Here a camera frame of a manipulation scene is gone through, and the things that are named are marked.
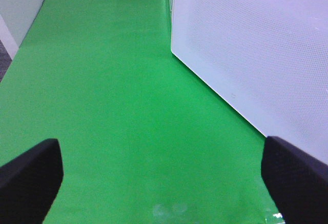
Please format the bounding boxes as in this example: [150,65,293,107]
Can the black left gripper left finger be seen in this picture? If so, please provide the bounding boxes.
[1,138,64,223]

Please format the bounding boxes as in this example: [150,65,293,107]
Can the white wall panel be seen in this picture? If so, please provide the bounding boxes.
[1,0,44,59]

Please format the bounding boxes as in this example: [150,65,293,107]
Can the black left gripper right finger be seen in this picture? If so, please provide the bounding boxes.
[261,136,327,223]

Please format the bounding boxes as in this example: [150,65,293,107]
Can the white microwave door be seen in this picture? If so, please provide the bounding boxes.
[171,0,327,162]

